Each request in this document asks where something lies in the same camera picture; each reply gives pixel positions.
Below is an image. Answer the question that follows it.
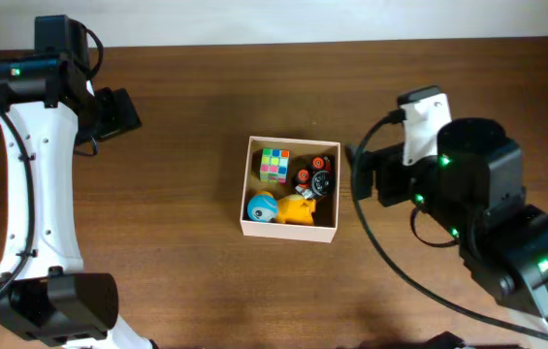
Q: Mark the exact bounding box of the colourful puzzle cube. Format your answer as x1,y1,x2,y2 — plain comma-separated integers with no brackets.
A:
259,148,290,184

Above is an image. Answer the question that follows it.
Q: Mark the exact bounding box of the white cardboard box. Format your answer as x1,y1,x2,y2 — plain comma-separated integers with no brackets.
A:
240,136,340,243

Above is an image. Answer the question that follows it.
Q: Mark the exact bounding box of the blue egg-shaped toy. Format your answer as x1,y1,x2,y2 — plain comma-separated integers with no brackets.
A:
246,191,278,223

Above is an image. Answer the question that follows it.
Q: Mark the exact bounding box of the red toy monster truck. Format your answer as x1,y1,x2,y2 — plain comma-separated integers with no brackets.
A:
294,156,335,200

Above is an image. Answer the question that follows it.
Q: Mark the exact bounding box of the yellow toy figure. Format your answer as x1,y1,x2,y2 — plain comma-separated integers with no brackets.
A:
275,194,316,226

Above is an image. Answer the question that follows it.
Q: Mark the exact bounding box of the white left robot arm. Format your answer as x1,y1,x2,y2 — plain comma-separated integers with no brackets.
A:
0,15,153,348

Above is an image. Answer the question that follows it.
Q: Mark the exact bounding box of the black round wheel toy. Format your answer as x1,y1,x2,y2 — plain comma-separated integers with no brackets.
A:
310,170,336,197

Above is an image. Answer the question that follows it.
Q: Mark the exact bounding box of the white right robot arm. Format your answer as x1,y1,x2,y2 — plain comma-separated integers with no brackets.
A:
349,116,548,342

